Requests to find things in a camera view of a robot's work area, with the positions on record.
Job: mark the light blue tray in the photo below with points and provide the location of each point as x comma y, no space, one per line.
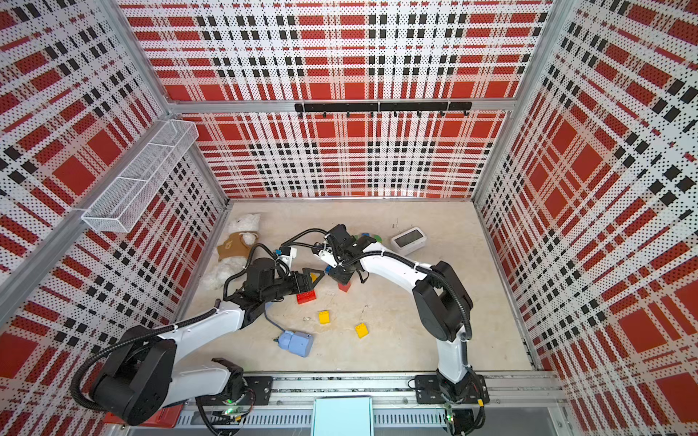
343,416

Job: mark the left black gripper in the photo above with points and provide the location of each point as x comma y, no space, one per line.
307,285

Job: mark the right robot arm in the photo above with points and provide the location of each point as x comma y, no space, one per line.
443,305

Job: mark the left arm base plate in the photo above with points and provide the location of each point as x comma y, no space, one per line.
253,389

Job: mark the red tool box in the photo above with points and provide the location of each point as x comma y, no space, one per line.
165,418

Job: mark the yellow square lego brick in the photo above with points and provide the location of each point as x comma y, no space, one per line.
324,317

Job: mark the red long lego brick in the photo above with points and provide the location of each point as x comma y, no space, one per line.
306,297

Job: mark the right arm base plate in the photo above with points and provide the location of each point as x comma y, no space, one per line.
436,389

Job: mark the white teddy bear brown shirt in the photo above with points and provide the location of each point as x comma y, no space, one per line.
241,234

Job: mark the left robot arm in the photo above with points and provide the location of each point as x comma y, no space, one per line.
140,375

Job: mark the white digital clock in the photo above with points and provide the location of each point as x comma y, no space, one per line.
409,241

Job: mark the black hook rail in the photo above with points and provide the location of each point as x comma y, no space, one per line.
351,108

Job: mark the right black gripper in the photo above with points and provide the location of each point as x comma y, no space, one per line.
334,272

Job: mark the light blue charger with cable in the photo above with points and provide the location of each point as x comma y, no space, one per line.
297,343

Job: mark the yellow small lego brick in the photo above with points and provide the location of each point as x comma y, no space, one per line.
361,330

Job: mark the white wire mesh basket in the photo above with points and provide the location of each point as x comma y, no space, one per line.
122,204

